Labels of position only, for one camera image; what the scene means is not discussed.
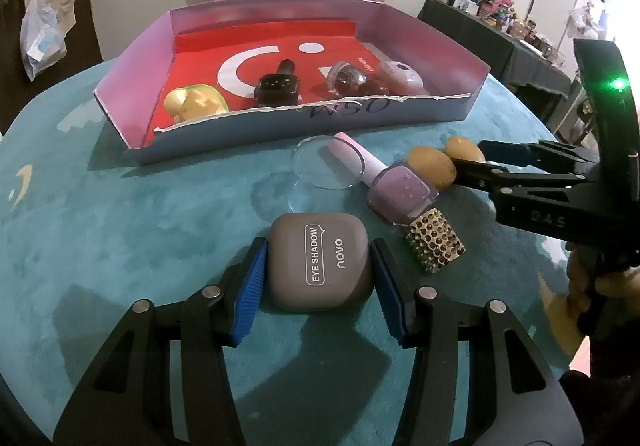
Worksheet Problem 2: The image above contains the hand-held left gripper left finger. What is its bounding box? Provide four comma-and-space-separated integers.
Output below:
52, 236, 271, 446

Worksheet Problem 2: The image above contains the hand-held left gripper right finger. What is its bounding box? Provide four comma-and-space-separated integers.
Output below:
370, 239, 586, 446

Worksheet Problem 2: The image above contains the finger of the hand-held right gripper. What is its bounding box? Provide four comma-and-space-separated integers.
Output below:
477, 140, 599, 165
452, 159, 592, 197

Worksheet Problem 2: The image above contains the amber round disc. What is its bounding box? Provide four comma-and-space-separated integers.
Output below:
444, 136, 487, 164
406, 146, 458, 189

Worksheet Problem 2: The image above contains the gold studded cylinder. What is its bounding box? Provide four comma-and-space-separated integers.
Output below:
404, 207, 466, 273

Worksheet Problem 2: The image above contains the grey eyeshadow case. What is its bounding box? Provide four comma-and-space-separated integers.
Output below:
268, 212, 375, 312

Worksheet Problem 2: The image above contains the purple nail polish bottle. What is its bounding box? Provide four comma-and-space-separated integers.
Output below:
327, 131, 440, 226

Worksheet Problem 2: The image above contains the pale pink oval case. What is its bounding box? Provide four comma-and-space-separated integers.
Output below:
377, 60, 431, 97

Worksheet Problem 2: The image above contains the clear round lid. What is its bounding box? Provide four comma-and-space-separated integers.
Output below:
291, 135, 366, 192

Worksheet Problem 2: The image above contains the purple cardboard box red inside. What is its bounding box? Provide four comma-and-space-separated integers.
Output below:
94, 0, 491, 167

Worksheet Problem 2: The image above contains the shiny metallic round ornament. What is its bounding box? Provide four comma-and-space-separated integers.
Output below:
326, 60, 368, 94

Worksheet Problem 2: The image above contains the yellow green toy figure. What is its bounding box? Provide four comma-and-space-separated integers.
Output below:
164, 84, 231, 123

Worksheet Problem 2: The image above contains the black nail polish bottle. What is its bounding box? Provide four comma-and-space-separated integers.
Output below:
253, 59, 299, 107

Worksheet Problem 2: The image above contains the person's right forearm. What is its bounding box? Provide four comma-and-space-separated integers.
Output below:
560, 366, 640, 446

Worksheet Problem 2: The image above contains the person's right hand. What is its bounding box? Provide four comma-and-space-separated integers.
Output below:
566, 245, 640, 323

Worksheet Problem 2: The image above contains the table with dark cloth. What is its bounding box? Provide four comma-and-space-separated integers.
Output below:
417, 0, 583, 132

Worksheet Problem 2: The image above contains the row of cosmetic bottles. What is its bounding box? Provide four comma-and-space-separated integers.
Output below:
420, 0, 571, 70

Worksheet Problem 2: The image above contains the white pink plush toy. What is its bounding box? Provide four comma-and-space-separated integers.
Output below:
570, 4, 608, 44

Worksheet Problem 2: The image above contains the dark brown door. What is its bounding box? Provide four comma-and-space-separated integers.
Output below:
0, 0, 106, 137

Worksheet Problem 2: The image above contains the clear plastic bag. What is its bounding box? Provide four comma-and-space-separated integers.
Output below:
20, 0, 68, 82

